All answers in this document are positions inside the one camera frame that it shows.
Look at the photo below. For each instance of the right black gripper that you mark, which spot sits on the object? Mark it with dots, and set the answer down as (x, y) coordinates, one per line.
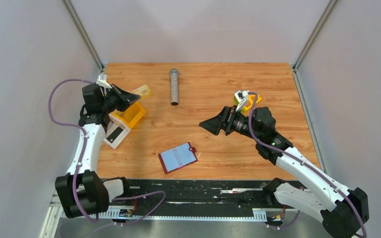
(226, 119)

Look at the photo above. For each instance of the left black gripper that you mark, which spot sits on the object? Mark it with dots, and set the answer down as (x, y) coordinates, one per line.
(113, 98)

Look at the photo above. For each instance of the black VIP credit card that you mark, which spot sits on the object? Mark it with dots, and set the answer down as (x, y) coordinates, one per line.
(115, 134)

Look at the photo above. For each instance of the red leather card holder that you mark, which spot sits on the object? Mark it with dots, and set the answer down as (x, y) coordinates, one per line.
(177, 158)

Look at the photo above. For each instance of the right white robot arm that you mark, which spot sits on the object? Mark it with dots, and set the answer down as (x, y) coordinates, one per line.
(341, 210)

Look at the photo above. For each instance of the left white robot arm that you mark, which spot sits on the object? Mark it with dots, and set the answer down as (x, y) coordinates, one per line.
(81, 192)

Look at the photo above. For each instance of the yellow plastic bin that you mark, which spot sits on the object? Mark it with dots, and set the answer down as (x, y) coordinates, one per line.
(129, 117)

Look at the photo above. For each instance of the white plastic bin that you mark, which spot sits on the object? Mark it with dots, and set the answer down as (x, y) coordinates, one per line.
(123, 135)

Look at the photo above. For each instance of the grey metal tube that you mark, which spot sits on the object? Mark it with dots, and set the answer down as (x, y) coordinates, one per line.
(174, 86)

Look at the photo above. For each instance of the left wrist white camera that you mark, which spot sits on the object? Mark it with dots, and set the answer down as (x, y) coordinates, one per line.
(102, 81)

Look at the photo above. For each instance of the wrist white camera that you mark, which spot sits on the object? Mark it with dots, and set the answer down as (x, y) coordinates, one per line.
(241, 98)
(102, 81)

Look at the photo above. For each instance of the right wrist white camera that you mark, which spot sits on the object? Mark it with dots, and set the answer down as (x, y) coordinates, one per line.
(241, 98)

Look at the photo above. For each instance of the yellow green triangular bracket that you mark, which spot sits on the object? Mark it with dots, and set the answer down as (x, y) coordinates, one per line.
(254, 98)

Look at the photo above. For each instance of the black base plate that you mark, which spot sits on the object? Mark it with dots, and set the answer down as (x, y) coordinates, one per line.
(153, 193)

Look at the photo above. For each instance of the slotted white cable duct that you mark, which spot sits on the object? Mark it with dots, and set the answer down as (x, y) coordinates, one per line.
(188, 212)

